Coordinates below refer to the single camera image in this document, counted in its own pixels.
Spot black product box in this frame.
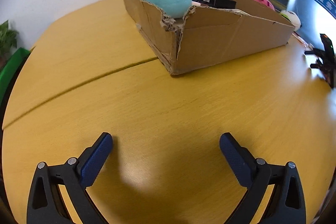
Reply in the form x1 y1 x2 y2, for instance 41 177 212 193
193 0 236 9

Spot white panda plush toy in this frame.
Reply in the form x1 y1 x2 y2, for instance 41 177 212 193
280 10 302 31

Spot brown cardboard box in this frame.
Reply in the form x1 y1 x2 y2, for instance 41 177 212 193
123 0 294 75

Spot green covered side table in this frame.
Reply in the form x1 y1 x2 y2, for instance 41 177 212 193
0 47 32 104

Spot potted green plant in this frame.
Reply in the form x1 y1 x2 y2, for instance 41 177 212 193
0 20 18 60

